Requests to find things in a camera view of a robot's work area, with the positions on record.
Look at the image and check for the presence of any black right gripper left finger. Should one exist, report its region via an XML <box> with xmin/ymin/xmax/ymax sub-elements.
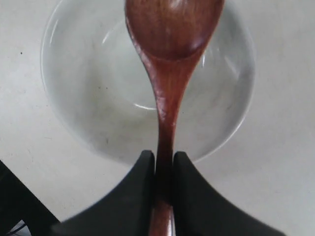
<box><xmin>50</xmin><ymin>150</ymin><xmax>155</xmax><ymax>236</ymax></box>

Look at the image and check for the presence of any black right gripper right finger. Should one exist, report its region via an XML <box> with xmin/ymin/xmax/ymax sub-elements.
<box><xmin>172</xmin><ymin>151</ymin><xmax>284</xmax><ymax>236</ymax></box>

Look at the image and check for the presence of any white ceramic bowl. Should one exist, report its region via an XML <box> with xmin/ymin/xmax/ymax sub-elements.
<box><xmin>40</xmin><ymin>0</ymin><xmax>255</xmax><ymax>165</ymax></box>

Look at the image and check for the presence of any dark wooden spoon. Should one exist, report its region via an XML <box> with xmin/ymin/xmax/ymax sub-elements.
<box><xmin>125</xmin><ymin>0</ymin><xmax>224</xmax><ymax>236</ymax></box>

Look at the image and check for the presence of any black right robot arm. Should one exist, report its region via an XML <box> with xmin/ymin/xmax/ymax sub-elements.
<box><xmin>0</xmin><ymin>150</ymin><xmax>282</xmax><ymax>236</ymax></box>

